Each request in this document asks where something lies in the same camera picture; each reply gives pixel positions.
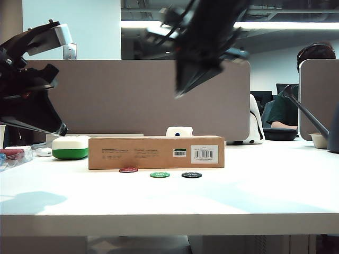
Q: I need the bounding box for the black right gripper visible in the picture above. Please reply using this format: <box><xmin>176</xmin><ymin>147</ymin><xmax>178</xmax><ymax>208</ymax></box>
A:
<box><xmin>174</xmin><ymin>15</ymin><xmax>251</xmax><ymax>99</ymax></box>

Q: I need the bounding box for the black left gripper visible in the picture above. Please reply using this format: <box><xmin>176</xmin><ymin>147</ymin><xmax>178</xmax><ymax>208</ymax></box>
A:
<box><xmin>0</xmin><ymin>62</ymin><xmax>69</xmax><ymax>138</ymax></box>

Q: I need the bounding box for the red poker chip stack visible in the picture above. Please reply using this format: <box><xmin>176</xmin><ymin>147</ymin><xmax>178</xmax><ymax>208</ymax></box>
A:
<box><xmin>0</xmin><ymin>148</ymin><xmax>25</xmax><ymax>160</ymax></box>

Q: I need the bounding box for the clear plastic chip tray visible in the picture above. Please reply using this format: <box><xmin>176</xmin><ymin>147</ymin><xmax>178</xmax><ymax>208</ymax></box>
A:
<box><xmin>0</xmin><ymin>147</ymin><xmax>34</xmax><ymax>173</ymax></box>

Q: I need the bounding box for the brown cardboard box barcode label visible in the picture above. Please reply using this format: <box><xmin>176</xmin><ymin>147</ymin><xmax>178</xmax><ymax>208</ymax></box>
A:
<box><xmin>88</xmin><ymin>135</ymin><xmax>226</xmax><ymax>170</ymax></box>

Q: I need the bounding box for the small white earbud case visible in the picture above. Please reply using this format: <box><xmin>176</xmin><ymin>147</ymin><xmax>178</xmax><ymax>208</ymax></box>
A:
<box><xmin>35</xmin><ymin>147</ymin><xmax>53</xmax><ymax>158</ymax></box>

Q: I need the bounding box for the white and green case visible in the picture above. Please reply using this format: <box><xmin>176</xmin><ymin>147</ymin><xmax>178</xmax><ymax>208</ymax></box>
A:
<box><xmin>51</xmin><ymin>135</ymin><xmax>90</xmax><ymax>160</ymax></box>

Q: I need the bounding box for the wide brown desk partition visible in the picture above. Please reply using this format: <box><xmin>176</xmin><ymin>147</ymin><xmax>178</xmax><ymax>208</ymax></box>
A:
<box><xmin>25</xmin><ymin>59</ymin><xmax>251</xmax><ymax>143</ymax></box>

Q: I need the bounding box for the white and black plush toy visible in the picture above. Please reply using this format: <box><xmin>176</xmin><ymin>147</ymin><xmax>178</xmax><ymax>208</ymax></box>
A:
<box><xmin>226</xmin><ymin>94</ymin><xmax>266</xmax><ymax>146</ymax></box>

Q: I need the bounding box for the long ceiling light strip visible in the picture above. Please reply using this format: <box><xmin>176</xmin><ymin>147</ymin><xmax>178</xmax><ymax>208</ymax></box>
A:
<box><xmin>120</xmin><ymin>21</ymin><xmax>339</xmax><ymax>30</ymax></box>

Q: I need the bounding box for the black round cushion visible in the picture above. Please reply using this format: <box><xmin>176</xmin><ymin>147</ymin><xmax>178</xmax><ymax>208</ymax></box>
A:
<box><xmin>263</xmin><ymin>128</ymin><xmax>298</xmax><ymax>141</ymax></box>

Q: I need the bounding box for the person with dark hair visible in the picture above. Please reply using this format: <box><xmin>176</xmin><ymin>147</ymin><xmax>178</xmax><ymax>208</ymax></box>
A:
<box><xmin>296</xmin><ymin>43</ymin><xmax>337</xmax><ymax>67</ymax></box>

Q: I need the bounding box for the narrow brown desk partition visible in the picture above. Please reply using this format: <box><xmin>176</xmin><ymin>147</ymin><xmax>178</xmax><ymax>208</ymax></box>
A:
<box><xmin>298</xmin><ymin>58</ymin><xmax>339</xmax><ymax>141</ymax></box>

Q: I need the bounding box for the white bowl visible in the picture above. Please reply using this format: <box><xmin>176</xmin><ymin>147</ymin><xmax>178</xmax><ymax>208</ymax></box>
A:
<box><xmin>309</xmin><ymin>133</ymin><xmax>330</xmax><ymax>150</ymax></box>

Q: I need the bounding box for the grey watering can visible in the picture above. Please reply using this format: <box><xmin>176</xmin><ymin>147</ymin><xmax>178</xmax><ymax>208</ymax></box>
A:
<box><xmin>282</xmin><ymin>84</ymin><xmax>339</xmax><ymax>155</ymax></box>

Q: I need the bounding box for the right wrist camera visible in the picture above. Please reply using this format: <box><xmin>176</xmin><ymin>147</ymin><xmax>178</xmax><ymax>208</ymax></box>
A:
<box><xmin>145</xmin><ymin>7</ymin><xmax>188</xmax><ymax>52</ymax></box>

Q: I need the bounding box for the partition base bracket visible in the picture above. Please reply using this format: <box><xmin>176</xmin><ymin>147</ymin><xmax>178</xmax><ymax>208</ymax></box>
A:
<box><xmin>45</xmin><ymin>133</ymin><xmax>145</xmax><ymax>149</ymax></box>

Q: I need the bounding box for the metal wall switch plate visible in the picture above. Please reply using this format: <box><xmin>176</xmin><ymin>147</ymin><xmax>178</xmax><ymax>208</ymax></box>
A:
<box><xmin>63</xmin><ymin>43</ymin><xmax>77</xmax><ymax>60</ymax></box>

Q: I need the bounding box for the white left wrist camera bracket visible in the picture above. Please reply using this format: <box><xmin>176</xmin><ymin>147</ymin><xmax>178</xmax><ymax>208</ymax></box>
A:
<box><xmin>25</xmin><ymin>23</ymin><xmax>74</xmax><ymax>57</ymax></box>

